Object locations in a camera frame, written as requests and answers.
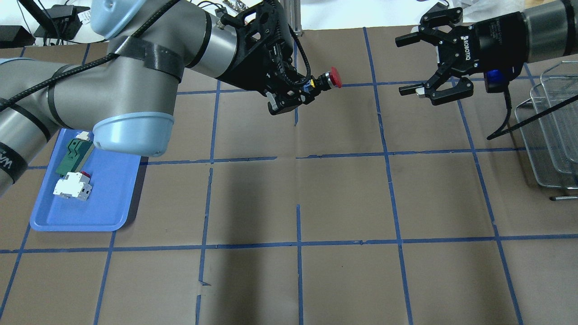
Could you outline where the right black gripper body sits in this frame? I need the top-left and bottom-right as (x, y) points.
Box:
(454, 12), (529, 73)

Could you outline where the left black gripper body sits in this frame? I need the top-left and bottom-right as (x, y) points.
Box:
(219, 0), (311, 95)

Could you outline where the red emergency stop button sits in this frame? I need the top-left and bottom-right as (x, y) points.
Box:
(303, 66), (343, 95)

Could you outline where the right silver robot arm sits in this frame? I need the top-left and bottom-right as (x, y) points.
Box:
(396, 0), (578, 106)

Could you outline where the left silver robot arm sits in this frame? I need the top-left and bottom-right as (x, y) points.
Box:
(0, 0), (319, 194)

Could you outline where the blue plastic tray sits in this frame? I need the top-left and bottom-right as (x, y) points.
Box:
(29, 129), (141, 231)

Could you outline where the green relay module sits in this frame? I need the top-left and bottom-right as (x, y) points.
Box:
(55, 131), (95, 177)

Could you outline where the white circuit breaker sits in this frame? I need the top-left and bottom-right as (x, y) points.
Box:
(52, 171), (93, 201)

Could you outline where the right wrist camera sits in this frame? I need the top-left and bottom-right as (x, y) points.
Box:
(483, 67), (516, 94)

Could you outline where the aluminium frame post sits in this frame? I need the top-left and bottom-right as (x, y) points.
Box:
(280, 0), (302, 37)

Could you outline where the wire mesh shelf rack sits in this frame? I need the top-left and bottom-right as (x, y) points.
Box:
(488, 60), (578, 201)

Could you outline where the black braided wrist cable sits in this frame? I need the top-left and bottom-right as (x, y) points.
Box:
(0, 0), (313, 113)

